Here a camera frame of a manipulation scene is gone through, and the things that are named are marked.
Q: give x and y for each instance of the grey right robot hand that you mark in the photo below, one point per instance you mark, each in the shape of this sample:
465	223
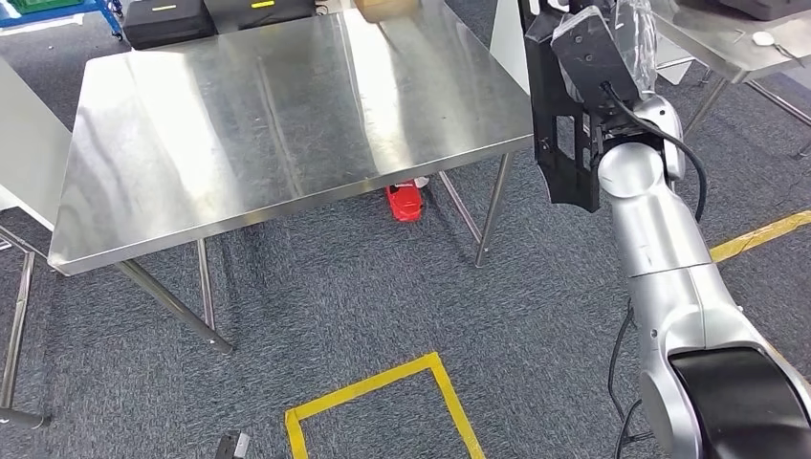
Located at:
637	38

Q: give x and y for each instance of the long black plastic part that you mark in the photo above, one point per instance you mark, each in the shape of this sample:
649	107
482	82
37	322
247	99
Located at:
557	171

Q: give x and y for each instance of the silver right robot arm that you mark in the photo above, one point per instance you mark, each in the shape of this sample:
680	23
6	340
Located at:
659	228

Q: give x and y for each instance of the stainless steel workbench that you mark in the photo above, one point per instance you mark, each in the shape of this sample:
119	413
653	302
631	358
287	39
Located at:
253	126

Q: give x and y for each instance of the small white round object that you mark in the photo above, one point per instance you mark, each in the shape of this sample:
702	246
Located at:
763	38

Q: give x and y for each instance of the black bag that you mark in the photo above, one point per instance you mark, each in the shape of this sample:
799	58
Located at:
760	7

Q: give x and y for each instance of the yellow tape floor square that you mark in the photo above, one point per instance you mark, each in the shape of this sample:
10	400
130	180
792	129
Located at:
443	393
760	236

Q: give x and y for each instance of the open cardboard box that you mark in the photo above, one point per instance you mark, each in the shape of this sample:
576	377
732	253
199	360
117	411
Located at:
386	7

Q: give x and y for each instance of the red power strip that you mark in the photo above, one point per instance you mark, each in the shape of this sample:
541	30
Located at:
404	203

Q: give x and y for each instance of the grey laptop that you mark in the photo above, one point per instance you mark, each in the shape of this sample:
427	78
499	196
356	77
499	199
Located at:
253	19

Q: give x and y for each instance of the black case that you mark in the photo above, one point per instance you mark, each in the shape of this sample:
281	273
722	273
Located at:
165	25

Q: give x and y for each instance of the green plastic crate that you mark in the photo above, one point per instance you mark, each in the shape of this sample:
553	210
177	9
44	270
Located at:
44	5

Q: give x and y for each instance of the stainless steel side table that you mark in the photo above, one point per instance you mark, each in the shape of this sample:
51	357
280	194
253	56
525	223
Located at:
16	329

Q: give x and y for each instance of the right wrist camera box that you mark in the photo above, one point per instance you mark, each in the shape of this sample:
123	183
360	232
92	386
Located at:
592	57

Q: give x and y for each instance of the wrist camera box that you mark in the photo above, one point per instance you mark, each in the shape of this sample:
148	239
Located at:
231	446
592	57

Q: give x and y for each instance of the steel frame table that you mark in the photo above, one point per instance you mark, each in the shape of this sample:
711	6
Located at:
728	44

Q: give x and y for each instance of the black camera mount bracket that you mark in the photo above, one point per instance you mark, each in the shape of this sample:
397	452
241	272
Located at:
624	130

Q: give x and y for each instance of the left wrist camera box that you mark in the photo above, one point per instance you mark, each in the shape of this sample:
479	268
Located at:
231	446

